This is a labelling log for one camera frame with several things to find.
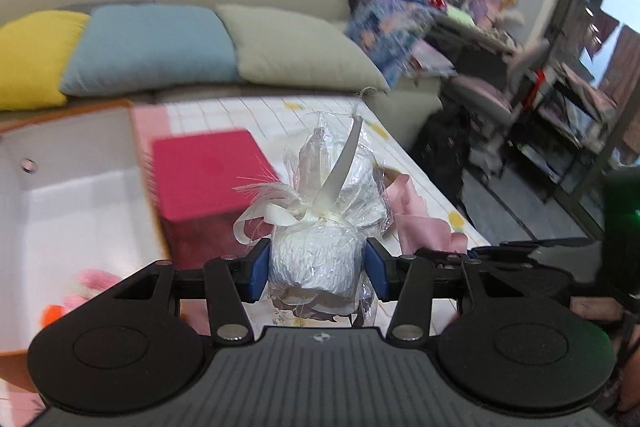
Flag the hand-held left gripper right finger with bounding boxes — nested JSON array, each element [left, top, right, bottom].
[[365, 237, 527, 348]]

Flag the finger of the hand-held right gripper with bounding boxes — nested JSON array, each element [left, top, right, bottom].
[[500, 236, 593, 254], [414, 247, 576, 304]]

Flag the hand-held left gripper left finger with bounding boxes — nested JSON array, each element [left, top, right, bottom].
[[111, 238, 273, 348]]

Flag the cellophane-wrapped white bundle with ribbon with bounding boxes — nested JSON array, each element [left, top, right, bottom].
[[232, 99, 398, 328]]

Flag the white storage box orange rim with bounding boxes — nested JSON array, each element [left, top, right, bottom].
[[0, 101, 173, 395]]

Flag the pink cloth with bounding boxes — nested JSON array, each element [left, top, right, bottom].
[[382, 174, 468, 256]]

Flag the clear box with pink lid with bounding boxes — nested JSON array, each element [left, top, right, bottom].
[[151, 129, 281, 269]]

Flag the black metal rack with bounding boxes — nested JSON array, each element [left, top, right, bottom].
[[520, 22, 628, 205]]

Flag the black backpack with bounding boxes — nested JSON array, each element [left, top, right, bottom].
[[410, 107, 475, 220]]

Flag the pink desk chair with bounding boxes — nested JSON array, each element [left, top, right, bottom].
[[450, 39, 551, 180]]

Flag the yellow orange snack packet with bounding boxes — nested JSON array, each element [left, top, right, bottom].
[[40, 269, 123, 328]]

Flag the pink flat book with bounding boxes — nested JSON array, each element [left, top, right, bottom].
[[131, 104, 173, 148]]

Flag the pink folders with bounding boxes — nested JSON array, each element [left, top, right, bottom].
[[407, 41, 458, 78]]

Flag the cluttered desk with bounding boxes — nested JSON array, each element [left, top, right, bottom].
[[425, 4, 523, 80]]

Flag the beige cushion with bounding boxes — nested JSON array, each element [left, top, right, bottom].
[[215, 3, 391, 94]]

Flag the blue printed bag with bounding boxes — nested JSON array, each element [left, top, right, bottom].
[[345, 0, 443, 90]]

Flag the green paper sheet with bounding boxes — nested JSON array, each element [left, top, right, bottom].
[[445, 6, 477, 26]]

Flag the blue cushion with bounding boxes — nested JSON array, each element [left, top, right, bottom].
[[60, 4, 246, 96]]

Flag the yellow cushion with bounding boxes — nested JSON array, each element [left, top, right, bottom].
[[0, 10, 91, 112]]

